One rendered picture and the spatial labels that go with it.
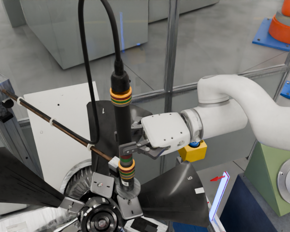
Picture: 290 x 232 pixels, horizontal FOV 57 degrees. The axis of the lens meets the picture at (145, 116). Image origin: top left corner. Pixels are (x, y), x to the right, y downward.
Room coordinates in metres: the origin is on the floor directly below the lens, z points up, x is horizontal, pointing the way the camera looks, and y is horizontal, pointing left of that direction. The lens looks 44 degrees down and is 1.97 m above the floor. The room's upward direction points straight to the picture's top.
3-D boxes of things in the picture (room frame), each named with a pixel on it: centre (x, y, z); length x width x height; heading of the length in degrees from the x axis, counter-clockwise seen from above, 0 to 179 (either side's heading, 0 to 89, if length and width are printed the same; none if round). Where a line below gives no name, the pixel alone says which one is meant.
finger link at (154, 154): (0.41, -0.03, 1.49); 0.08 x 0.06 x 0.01; 168
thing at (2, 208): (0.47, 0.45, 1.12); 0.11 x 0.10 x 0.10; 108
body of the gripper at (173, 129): (0.45, -0.05, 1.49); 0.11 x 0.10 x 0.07; 109
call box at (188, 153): (0.81, -0.20, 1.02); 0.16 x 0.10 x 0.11; 18
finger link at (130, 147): (0.39, 0.02, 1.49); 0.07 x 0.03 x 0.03; 109
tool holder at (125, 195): (0.42, 0.06, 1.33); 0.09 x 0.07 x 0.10; 53
